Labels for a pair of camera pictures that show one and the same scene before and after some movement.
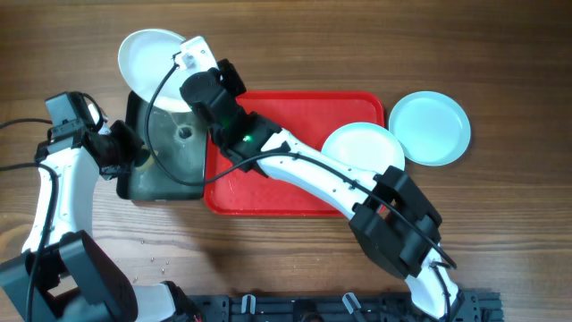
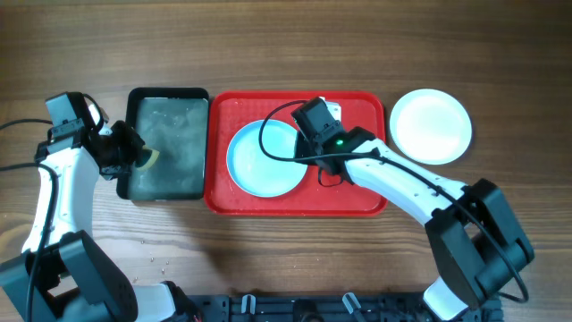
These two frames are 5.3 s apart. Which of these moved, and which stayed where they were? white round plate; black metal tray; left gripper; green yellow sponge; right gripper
Moved: white round plate; right gripper
Stayed: green yellow sponge; black metal tray; left gripper
